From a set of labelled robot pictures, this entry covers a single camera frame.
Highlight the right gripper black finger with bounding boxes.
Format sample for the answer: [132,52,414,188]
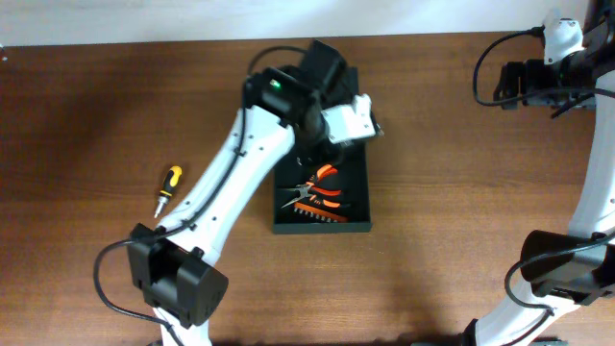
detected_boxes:
[493,86,522,110]
[499,62,526,88]

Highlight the red handled side cutters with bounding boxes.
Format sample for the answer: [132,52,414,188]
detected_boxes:
[307,164,342,197]

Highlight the orange black long-nose pliers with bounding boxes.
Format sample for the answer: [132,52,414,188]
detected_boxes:
[282,183,349,209]

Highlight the black box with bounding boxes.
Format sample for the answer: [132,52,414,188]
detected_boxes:
[273,67,379,235]

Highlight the orange socket rail with sockets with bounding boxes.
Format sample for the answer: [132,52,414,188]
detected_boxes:
[293,202,348,223]

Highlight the yellow black stubby screwdriver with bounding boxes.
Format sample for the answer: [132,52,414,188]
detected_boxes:
[154,165,183,218]

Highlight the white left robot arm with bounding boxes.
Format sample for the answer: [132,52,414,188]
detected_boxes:
[127,40,357,345]

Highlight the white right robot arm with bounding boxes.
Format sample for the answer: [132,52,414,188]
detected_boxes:
[457,1,614,346]

